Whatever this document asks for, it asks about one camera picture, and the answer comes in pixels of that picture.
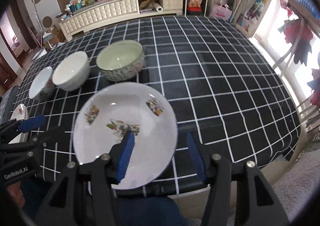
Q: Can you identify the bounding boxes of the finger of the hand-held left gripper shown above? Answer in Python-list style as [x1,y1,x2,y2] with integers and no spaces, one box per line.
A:
[0,115,47,141]
[26,125,67,151]

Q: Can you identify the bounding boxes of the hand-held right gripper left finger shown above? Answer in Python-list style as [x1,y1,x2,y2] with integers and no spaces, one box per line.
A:
[34,131,136,226]

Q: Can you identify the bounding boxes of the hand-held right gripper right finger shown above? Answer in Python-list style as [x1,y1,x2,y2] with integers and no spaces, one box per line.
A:
[186,131,290,226]

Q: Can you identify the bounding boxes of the white floral print plate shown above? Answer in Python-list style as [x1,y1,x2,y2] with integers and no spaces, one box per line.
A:
[9,104,29,144]
[73,82,178,190]

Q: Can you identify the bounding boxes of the small floral white bowl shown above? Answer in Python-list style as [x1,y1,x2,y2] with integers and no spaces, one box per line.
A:
[29,66,56,101]

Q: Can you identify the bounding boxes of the plain white bowl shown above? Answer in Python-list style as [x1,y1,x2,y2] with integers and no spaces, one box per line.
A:
[52,51,90,92]

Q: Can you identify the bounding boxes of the green patterned ceramic bowl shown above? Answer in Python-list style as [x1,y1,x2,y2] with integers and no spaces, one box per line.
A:
[96,40,145,82]

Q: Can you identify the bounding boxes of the person's dark blue trousers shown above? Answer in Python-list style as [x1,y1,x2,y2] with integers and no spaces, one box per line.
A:
[7,178,188,226]

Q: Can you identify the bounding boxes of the black white grid tablecloth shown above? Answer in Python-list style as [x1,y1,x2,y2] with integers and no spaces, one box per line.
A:
[10,14,302,196]

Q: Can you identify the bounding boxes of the grey shaggy rug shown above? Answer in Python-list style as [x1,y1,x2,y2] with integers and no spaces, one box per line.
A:
[271,151,320,226]

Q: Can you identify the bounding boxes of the cream tufted tv cabinet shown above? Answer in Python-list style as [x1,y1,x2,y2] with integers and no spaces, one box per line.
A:
[59,0,184,42]

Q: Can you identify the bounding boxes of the pink gift bag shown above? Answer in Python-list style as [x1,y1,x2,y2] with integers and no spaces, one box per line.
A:
[209,2,233,21]

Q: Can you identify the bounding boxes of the red hanging clothes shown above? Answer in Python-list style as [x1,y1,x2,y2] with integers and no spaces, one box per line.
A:
[277,17,314,66]

